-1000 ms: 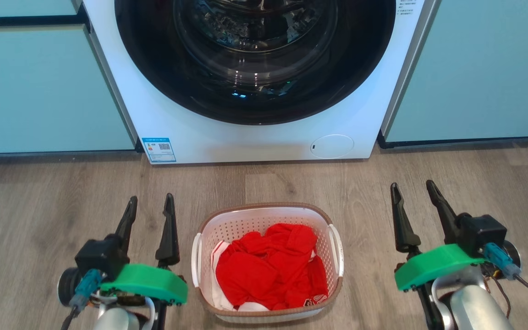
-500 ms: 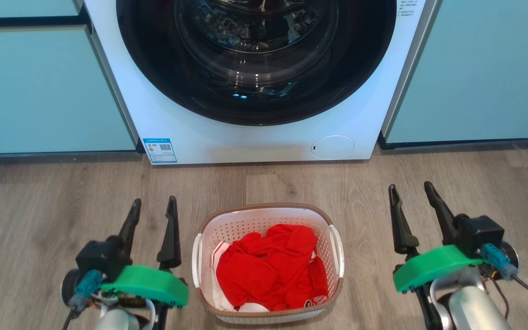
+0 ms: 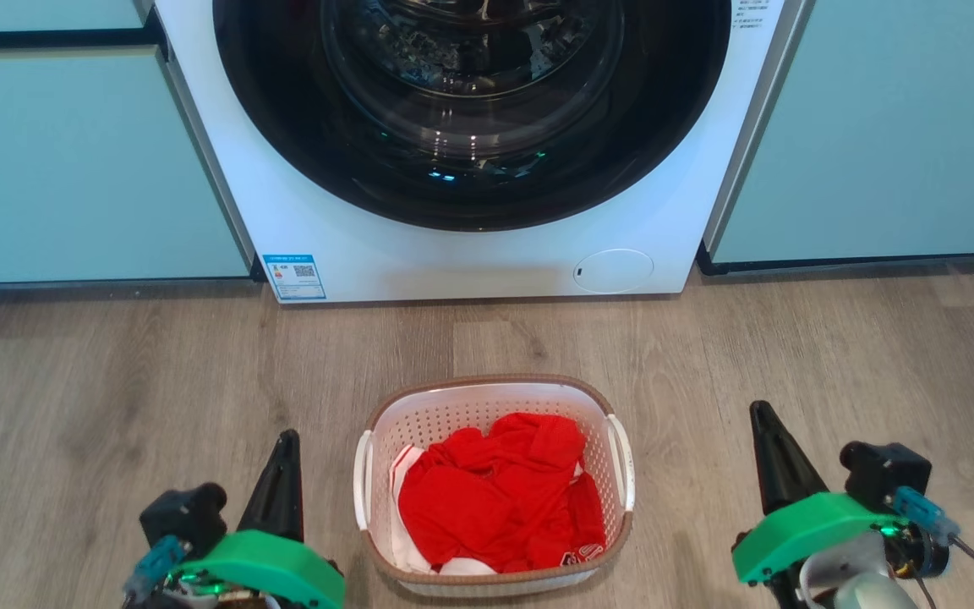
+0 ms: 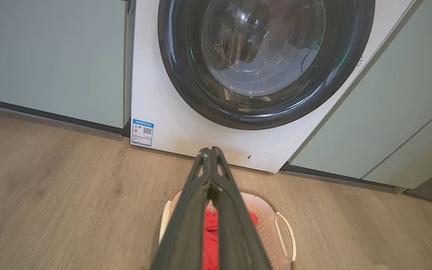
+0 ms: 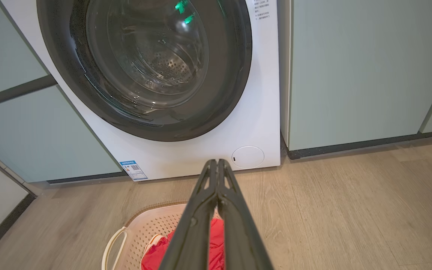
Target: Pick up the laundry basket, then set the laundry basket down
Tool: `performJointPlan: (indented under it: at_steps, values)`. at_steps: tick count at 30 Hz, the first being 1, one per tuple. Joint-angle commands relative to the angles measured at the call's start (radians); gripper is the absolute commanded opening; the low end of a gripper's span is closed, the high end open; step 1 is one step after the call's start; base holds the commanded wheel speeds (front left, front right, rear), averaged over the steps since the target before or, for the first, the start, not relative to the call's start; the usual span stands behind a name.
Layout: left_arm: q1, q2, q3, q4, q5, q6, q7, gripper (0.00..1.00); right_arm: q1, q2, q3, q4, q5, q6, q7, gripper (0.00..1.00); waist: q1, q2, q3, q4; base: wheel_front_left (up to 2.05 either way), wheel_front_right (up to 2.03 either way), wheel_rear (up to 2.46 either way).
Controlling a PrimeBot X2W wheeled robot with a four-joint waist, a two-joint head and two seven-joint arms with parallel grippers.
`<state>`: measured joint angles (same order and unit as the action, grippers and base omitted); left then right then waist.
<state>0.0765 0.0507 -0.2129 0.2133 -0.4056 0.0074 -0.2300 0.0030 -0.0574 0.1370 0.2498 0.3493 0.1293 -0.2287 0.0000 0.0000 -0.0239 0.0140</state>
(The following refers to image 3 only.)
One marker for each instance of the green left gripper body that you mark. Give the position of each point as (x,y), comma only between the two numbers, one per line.
(276,567)

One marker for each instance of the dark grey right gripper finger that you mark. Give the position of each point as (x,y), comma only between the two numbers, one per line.
(779,461)

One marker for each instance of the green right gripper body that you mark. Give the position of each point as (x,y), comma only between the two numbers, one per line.
(808,529)

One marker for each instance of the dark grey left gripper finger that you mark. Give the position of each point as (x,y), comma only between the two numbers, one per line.
(277,491)

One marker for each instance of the white laundry basket brown rim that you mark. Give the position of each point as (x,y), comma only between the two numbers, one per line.
(453,410)

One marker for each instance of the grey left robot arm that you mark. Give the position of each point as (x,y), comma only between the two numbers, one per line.
(216,597)

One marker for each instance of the white garment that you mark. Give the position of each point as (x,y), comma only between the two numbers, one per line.
(407,550)

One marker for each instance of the red garment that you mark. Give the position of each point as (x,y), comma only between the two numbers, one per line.
(487,499)

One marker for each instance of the blue energy label sticker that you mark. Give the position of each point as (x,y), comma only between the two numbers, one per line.
(294,279)

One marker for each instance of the round white filter cover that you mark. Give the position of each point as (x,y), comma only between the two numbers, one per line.
(614,271)

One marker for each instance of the white front-load washing machine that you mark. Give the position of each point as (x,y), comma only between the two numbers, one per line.
(470,262)

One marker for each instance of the large pale green cabinet front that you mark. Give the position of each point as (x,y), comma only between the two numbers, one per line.
(893,127)
(73,169)

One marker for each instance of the black round washer door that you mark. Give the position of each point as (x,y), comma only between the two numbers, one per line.
(301,135)

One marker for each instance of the narrow pale green drawer front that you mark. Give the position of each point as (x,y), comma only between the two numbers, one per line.
(39,12)

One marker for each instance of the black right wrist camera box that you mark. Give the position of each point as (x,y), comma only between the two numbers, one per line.
(884,474)

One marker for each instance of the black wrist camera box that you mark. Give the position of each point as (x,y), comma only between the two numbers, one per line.
(183,516)
(884,474)

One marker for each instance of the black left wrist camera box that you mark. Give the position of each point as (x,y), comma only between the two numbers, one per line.
(183,516)

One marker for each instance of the blue right camera connector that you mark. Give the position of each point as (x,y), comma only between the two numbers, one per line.
(922,510)

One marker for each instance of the blue camera connector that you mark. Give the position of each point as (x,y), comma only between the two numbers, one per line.
(922,510)
(153,565)

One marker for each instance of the blue left camera connector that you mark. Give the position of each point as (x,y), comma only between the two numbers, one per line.
(153,565)

